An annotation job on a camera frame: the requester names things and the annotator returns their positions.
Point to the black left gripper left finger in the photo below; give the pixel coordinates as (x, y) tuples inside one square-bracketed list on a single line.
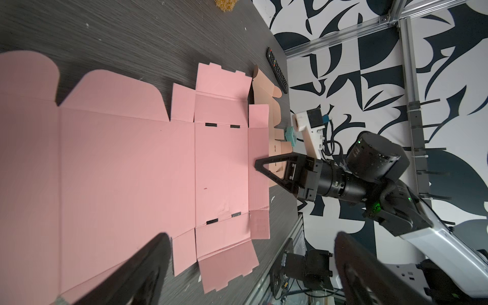
[(139, 280)]

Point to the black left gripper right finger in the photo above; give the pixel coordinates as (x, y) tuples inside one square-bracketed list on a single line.
[(365, 279)]

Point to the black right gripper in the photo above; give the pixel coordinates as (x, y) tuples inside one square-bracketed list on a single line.
[(306, 178)]

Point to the pink cardboard box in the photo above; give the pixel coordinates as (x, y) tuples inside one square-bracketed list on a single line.
[(88, 182)]

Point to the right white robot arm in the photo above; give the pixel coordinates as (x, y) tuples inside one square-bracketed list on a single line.
[(370, 176)]

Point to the peach flat cardboard box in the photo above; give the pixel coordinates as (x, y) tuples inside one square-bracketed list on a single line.
[(266, 92)]

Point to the small teal alarm clock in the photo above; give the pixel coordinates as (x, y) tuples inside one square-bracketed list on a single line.
[(290, 136)]

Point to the black remote control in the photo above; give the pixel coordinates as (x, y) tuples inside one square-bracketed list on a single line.
[(278, 73)]

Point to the brown teddy bear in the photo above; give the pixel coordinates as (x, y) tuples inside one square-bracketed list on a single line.
[(226, 5)]

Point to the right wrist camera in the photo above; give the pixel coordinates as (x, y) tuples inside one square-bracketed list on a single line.
[(311, 126)]

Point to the grey wall hook rail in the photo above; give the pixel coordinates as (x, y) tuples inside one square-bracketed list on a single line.
[(430, 165)]

